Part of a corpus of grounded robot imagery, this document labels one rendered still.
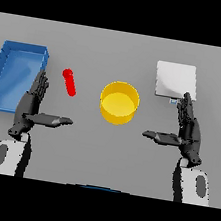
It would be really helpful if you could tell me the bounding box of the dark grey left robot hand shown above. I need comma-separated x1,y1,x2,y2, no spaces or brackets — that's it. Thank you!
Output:
6,65,82,150

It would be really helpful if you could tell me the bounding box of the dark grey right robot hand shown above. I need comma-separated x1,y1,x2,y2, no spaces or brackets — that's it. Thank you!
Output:
137,85,213,170

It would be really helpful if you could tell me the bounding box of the red beaker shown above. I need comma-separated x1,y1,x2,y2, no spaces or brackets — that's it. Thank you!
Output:
58,68,80,98

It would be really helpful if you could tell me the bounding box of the pale square measuring scale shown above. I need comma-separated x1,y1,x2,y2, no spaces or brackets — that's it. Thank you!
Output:
151,59,202,108

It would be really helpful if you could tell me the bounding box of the yellow bowl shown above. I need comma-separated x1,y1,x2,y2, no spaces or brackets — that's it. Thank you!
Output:
96,78,143,129

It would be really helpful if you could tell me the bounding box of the blue tray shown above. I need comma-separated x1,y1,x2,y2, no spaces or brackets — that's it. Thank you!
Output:
0,38,52,119

